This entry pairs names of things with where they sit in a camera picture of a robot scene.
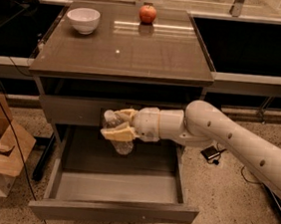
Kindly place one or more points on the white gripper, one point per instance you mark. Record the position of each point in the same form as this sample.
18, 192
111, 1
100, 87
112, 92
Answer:
146, 124

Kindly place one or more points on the clear plastic water bottle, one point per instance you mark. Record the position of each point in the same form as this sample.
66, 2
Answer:
112, 120

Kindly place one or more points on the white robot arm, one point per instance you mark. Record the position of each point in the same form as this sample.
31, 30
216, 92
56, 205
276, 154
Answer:
202, 123

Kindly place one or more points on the closed scratched top drawer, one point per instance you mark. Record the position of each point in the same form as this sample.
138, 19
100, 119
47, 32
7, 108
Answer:
89, 111

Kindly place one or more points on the open grey middle drawer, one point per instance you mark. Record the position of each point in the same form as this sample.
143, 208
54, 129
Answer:
91, 181

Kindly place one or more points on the grey drawer cabinet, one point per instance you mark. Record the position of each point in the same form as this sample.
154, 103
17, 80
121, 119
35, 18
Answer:
124, 59

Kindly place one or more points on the black power adapter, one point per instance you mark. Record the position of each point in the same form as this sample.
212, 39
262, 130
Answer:
210, 152

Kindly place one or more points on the black table leg left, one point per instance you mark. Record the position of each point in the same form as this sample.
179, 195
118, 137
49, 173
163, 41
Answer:
47, 143

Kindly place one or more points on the red apple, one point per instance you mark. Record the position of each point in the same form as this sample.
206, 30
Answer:
147, 14

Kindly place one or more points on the white ceramic bowl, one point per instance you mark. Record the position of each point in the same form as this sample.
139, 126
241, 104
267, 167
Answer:
84, 20

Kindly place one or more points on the black bag on ledge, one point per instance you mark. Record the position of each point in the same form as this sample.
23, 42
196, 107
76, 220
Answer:
11, 3

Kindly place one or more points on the black metal stand leg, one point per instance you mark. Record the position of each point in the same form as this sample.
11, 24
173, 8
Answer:
275, 201

